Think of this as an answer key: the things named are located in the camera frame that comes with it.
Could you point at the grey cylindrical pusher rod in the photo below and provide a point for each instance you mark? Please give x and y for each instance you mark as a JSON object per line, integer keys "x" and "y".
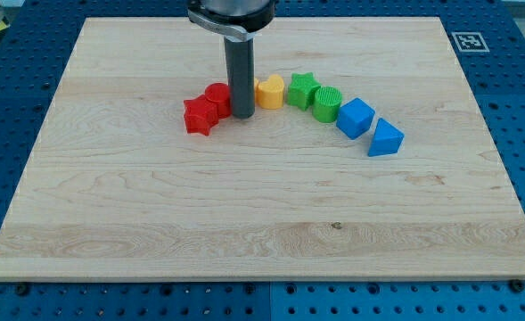
{"x": 240, "y": 76}

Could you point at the yellow heart block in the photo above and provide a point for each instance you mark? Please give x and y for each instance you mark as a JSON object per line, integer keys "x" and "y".
{"x": 269, "y": 93}

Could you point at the red cylinder block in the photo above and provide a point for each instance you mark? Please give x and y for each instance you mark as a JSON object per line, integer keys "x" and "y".
{"x": 219, "y": 94}

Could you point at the green star block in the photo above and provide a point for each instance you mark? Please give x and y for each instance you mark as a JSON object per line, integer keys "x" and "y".
{"x": 302, "y": 89}

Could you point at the red star block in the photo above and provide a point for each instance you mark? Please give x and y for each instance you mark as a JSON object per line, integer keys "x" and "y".
{"x": 200, "y": 115}

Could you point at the green cylinder block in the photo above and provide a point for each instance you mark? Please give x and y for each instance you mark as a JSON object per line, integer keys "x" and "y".
{"x": 327, "y": 102}

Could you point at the blue cube block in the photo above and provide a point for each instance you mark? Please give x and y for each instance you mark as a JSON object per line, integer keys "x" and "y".
{"x": 355, "y": 118}

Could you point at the blue triangle block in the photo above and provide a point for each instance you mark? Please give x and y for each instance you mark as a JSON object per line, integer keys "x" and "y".
{"x": 387, "y": 139}

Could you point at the light wooden board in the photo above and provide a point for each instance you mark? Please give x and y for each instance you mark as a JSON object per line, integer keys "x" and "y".
{"x": 116, "y": 190}

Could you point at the white fiducial marker tag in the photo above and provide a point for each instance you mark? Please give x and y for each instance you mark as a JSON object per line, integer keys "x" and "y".
{"x": 470, "y": 42}

